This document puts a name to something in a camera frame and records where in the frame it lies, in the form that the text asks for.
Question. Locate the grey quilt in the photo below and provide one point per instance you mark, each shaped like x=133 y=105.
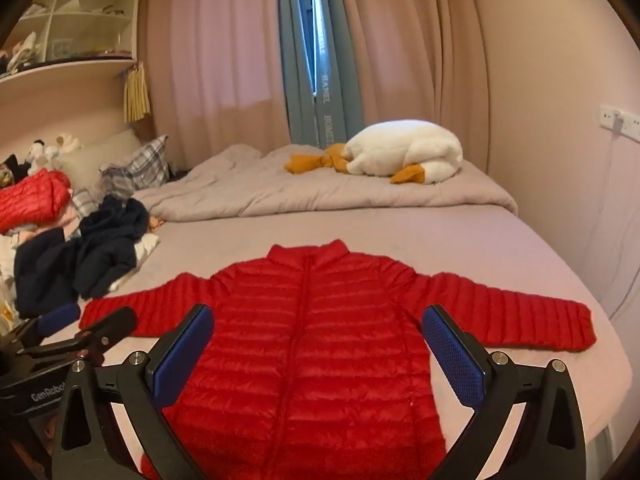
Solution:
x=300 y=190

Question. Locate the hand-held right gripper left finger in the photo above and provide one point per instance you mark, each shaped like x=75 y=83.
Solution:
x=184 y=355

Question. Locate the white cloth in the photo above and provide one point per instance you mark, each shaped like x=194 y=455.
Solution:
x=146 y=247

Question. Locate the white plush dog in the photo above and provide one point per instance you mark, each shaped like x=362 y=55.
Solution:
x=39 y=152

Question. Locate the white wall shelf unit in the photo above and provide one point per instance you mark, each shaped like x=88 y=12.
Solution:
x=75 y=20

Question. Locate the white goose plush toy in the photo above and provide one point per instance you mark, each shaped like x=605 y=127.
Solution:
x=400 y=147

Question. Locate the navy garment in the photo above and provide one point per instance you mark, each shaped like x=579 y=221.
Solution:
x=42 y=270

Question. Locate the plaid pillow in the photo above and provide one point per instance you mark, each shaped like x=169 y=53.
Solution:
x=142 y=165

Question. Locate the folded red quilted jacket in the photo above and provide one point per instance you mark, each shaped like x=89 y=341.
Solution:
x=30 y=200

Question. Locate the plaid cloth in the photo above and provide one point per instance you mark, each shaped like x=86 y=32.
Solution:
x=82 y=205

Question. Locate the white wall socket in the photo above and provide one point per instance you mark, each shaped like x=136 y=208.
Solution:
x=620 y=119

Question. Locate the bed with pink sheet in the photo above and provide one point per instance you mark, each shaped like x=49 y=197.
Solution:
x=450 y=242

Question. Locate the cream plush toy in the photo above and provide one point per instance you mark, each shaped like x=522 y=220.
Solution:
x=67 y=141

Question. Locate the red puffer jacket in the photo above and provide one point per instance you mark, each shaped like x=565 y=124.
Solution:
x=310 y=335

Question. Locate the yellow hanging tassel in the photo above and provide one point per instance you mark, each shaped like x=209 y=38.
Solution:
x=136 y=92

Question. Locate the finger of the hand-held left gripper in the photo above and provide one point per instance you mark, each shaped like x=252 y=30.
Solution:
x=61 y=317
x=107 y=326

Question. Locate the blue curtain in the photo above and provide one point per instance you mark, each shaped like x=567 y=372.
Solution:
x=300 y=60

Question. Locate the orange patterned cloth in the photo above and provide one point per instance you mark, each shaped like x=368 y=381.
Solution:
x=156 y=223

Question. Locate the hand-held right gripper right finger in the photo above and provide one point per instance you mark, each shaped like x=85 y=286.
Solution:
x=452 y=355

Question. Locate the beige pillow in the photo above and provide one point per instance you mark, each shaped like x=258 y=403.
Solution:
x=90 y=157

